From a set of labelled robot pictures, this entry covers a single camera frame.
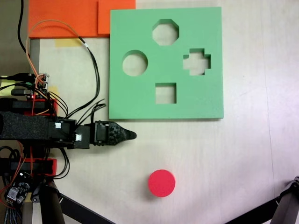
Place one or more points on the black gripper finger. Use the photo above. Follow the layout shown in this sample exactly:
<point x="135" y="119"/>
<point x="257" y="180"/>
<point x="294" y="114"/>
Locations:
<point x="116" y="133"/>
<point x="131" y="135"/>

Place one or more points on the red cylinder block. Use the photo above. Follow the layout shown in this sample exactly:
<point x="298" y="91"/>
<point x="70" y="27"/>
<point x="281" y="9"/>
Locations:
<point x="161" y="183"/>

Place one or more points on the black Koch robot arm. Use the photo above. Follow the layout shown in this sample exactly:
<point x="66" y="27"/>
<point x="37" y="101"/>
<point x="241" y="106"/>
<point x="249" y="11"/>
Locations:
<point x="25" y="127"/>

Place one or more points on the large flat orange block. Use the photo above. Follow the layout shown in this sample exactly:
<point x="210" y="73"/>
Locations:
<point x="63" y="18"/>

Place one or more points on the green shape sorting board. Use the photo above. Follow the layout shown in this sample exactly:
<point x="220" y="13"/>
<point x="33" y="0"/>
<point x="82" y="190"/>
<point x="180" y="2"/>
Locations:
<point x="168" y="98"/>

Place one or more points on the small yellow tape piece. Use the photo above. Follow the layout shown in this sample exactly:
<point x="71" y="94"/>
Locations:
<point x="53" y="89"/>

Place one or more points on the black tripod strut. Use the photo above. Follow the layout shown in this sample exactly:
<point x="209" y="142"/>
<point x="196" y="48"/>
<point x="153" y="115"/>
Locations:
<point x="254" y="212"/>
<point x="84" y="211"/>

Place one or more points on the dark tripod leg tube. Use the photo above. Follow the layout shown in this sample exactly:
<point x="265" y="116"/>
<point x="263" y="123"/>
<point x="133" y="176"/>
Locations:
<point x="50" y="205"/>

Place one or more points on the yellow tape strip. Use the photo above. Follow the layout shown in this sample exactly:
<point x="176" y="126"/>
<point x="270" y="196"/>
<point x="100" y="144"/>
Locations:
<point x="67" y="43"/>

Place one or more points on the black power converter board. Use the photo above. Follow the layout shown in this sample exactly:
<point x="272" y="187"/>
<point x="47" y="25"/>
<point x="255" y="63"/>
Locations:
<point x="16" y="189"/>

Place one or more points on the yellow sticky note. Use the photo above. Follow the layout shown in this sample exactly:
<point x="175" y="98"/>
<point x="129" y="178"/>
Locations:
<point x="5" y="87"/>

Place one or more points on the black tripod leg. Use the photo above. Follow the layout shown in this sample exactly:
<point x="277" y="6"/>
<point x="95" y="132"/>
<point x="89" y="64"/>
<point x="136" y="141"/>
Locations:
<point x="288" y="200"/>

